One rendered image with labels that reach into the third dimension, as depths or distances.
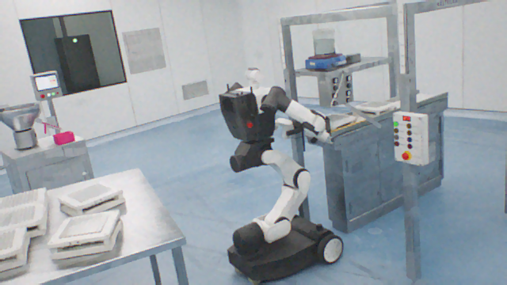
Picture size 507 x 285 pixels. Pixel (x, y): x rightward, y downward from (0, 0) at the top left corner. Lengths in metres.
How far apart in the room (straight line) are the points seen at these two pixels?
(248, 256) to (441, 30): 4.41
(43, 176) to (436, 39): 4.98
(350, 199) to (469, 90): 3.39
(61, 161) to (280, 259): 2.32
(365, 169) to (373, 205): 0.32
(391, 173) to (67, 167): 2.83
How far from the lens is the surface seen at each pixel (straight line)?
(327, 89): 2.88
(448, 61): 6.39
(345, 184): 3.24
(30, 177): 4.26
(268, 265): 2.86
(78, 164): 4.36
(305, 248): 2.95
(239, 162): 2.66
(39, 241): 2.19
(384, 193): 3.61
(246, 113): 2.58
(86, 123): 7.35
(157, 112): 7.85
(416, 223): 2.66
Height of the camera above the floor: 1.66
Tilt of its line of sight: 16 degrees down
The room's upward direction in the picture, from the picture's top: 8 degrees counter-clockwise
